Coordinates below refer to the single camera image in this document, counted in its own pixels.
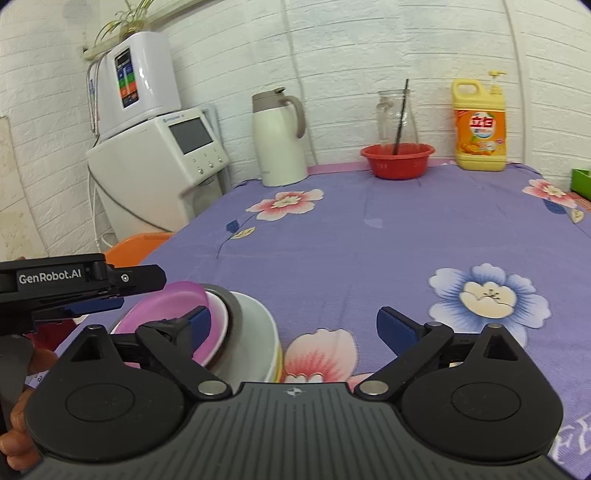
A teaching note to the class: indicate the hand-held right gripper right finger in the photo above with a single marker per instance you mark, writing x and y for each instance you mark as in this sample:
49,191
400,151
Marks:
397,330

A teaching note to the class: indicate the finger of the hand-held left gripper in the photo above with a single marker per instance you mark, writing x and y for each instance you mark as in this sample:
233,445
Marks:
99,304
138,278

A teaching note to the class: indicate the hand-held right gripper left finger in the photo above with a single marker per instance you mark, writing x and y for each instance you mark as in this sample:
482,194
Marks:
199,325

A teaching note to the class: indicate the white bowl with red pattern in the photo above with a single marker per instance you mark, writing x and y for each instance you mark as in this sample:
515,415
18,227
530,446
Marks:
220,323

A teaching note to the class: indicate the purple plastic bowl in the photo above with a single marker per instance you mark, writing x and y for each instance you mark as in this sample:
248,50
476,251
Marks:
161,307

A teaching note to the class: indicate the stainless steel basin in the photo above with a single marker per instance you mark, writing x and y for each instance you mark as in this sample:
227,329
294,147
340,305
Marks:
251,332

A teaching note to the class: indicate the person's left hand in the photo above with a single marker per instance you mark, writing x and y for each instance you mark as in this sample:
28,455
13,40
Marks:
18,443

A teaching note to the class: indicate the orange plastic stool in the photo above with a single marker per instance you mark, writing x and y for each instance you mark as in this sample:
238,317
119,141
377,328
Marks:
138,247

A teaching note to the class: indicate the dark red object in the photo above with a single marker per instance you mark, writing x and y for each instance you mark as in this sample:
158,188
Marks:
53,334

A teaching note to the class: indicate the purple floral tablecloth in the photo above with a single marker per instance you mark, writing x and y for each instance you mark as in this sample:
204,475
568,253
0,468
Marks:
369,258

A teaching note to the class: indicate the beige stone slab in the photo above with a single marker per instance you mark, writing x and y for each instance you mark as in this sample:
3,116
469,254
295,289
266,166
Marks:
18,194

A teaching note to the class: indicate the white water dispenser with screen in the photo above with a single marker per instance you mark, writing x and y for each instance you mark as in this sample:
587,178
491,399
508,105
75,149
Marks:
147,175

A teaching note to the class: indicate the red plastic basket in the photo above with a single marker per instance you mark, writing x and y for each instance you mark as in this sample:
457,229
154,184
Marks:
397,161

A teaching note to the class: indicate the white thermos jug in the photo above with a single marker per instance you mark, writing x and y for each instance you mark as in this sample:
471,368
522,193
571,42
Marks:
279,143

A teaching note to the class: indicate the clear glass pitcher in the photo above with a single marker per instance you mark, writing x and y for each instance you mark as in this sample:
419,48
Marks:
408,120

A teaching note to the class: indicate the yellow detergent bottle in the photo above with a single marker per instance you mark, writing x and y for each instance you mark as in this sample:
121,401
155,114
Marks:
480,134

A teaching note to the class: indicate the black stirring stick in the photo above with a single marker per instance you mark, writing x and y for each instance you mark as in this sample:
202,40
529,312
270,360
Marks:
400,115

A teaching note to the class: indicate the green box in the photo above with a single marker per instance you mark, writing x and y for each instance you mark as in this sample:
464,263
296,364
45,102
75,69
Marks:
581,184

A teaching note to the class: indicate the green potted plant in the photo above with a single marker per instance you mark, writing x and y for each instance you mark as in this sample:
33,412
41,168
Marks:
124,16

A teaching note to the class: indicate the white wall water purifier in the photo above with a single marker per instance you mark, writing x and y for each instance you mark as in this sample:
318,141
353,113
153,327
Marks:
143,78

